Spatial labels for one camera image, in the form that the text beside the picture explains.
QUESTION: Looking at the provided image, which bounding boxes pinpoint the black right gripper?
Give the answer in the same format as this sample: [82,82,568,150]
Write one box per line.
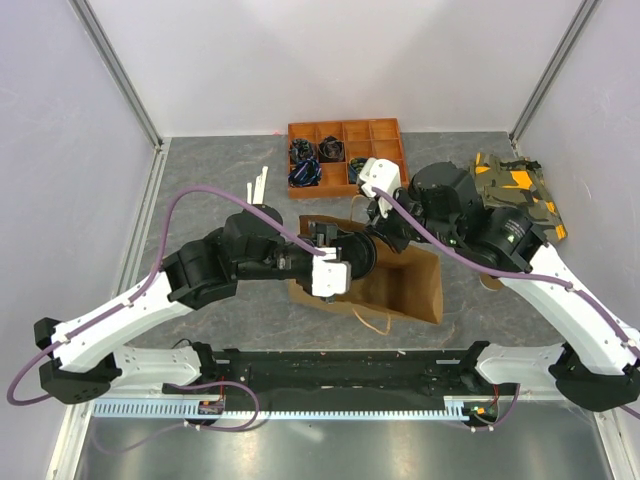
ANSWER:
[363,183,460,254]

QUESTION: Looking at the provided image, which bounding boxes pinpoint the brown paper bag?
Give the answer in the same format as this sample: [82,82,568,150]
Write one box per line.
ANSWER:
[288,236,443,335]

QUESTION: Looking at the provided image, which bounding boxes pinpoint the black plastic cup lid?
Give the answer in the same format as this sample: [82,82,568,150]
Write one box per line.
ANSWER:
[343,232,377,280]

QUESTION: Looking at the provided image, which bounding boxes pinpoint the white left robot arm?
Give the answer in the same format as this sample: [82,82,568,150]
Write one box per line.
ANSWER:
[34,207,352,404]

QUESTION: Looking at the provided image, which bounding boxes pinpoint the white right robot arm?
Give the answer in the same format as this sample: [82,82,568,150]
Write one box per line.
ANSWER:
[358,158,639,412]

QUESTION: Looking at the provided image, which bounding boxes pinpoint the blue striped cup sleeve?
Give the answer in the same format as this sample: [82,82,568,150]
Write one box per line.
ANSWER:
[288,158,322,188]

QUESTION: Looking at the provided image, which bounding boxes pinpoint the green yellow cup sleeve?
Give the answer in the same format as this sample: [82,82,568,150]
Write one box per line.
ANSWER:
[347,157,368,184]

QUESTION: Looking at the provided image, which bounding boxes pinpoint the brown black cup sleeve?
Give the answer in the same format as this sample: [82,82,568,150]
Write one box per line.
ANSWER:
[318,136,345,163]

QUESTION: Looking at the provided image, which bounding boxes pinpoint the dark patterned cup sleeve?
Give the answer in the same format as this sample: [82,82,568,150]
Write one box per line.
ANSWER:
[289,138,315,164]

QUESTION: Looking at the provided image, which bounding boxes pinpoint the orange compartment tray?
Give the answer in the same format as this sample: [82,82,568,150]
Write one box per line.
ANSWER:
[287,118,409,200]

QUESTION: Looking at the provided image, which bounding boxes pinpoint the stack of paper cups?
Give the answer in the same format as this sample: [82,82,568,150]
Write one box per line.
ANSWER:
[479,274,504,291]

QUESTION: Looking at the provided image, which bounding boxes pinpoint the camouflage cloth bag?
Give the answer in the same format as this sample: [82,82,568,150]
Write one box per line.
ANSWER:
[469,152,568,244]

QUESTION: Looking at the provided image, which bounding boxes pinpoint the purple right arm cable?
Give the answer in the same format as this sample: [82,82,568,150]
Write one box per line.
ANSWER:
[372,187,640,434]

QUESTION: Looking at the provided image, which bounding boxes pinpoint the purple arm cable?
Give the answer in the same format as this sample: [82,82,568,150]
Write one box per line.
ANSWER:
[372,187,640,434]
[6,184,336,455]

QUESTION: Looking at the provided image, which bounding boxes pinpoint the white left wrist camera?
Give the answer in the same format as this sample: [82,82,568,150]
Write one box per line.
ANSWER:
[311,247,352,298]

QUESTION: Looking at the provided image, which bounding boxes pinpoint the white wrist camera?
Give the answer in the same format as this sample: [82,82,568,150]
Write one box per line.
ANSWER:
[311,247,352,298]
[356,157,402,218]

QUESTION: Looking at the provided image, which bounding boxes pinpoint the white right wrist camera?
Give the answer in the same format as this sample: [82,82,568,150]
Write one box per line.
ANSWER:
[356,157,402,218]

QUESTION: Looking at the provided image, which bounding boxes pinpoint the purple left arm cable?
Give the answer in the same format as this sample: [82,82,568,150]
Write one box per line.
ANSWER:
[6,184,336,455]

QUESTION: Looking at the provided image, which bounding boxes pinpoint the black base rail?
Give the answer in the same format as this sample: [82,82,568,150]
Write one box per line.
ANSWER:
[162,344,521,414]

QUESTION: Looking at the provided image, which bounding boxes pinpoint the slotted cable duct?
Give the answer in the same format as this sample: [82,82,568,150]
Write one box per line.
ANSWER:
[92,398,482,421]

